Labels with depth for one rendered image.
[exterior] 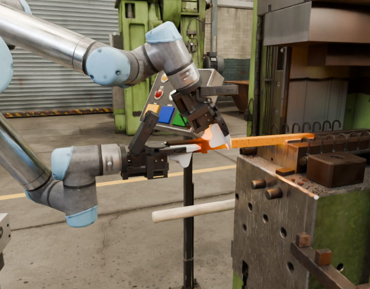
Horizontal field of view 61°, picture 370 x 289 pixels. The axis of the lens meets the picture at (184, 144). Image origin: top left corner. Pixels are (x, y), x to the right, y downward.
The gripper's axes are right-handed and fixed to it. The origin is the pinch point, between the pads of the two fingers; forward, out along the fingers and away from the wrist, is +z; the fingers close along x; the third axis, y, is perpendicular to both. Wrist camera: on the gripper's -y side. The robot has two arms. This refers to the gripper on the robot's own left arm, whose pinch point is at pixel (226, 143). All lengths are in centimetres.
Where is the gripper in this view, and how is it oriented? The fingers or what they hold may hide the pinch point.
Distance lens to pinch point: 87.3
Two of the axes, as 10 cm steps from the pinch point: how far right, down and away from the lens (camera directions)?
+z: 4.6, 8.1, 3.7
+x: 3.4, 2.2, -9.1
